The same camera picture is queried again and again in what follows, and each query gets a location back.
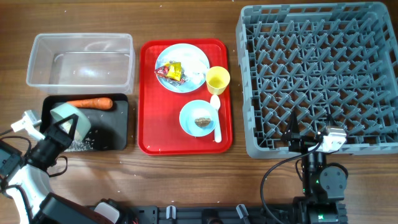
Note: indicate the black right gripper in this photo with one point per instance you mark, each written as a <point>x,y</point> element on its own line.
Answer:
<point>290,135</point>

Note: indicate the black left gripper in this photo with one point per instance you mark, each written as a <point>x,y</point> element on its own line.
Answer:
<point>58,141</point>

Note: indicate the green bowl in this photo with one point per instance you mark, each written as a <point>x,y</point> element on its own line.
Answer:
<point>64,110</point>

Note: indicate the white rice pile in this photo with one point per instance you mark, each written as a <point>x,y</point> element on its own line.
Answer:
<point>77,144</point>

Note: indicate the orange carrot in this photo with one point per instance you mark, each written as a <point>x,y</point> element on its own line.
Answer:
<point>94,103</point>

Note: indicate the brown food scrap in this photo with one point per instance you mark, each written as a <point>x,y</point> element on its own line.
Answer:
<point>203,122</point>

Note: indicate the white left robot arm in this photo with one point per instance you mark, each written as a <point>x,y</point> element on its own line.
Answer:
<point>25,179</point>

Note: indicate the grey dishwasher rack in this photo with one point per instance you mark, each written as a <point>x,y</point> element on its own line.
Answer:
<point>319,61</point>

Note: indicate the black plastic tray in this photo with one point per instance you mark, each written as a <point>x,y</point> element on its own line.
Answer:
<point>108,128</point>

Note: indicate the clear plastic bin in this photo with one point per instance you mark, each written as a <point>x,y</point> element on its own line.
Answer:
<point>82,63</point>

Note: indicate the white plastic spoon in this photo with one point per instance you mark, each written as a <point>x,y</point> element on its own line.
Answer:
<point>216,104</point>

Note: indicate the yellow plastic cup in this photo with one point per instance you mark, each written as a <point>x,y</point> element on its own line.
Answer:
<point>217,79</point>

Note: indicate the light blue bowl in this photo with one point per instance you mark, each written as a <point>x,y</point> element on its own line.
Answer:
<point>193,110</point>

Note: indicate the red snack wrapper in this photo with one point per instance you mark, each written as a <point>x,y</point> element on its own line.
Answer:
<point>162,72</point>

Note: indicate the red serving tray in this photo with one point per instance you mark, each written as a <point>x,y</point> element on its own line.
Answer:
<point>159,132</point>

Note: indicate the crumpled white tissue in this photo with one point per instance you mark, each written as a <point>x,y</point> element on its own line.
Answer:
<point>194,67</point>

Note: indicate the yellow snack wrapper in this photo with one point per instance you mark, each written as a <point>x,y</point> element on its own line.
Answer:
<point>174,71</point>

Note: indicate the light blue plate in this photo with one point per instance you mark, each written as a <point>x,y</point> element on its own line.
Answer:
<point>170,54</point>

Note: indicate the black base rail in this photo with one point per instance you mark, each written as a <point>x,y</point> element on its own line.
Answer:
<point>240,214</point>

